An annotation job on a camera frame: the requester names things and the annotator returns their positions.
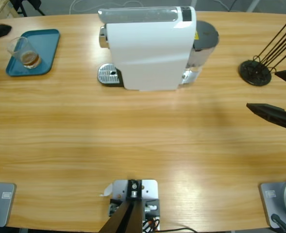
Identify clear drinking glass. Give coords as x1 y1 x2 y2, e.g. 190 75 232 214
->
6 36 42 70

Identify grey translucent machine lever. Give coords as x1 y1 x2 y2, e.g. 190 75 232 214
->
98 6 179 24

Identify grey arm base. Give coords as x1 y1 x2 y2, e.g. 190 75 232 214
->
258 179 286 229
0 182 17 229

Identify white capsule coffee machine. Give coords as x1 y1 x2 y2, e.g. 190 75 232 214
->
98 6 197 92

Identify black chair legs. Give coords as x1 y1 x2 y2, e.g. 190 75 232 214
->
10 0 46 17

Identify teal plastic tray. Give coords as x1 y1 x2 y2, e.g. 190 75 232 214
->
5 29 61 78

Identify clear water tank dark lid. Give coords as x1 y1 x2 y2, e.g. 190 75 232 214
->
179 20 220 85

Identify metal grille drip tray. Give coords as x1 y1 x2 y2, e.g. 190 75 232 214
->
98 63 124 87

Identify white tape tab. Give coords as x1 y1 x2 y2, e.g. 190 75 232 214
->
99 183 114 197

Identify black wire capsule stand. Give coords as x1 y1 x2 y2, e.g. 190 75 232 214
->
238 16 286 87

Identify black base cable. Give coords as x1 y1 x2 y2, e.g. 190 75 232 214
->
270 213 286 233

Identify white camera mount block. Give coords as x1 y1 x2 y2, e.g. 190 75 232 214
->
108 179 162 231

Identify black cable at mount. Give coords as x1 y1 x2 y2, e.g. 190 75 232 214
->
160 227 198 233

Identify orange wires at mount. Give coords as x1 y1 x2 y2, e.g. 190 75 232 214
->
142 217 161 231

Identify black camera post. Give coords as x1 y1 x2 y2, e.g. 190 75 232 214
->
99 179 143 233

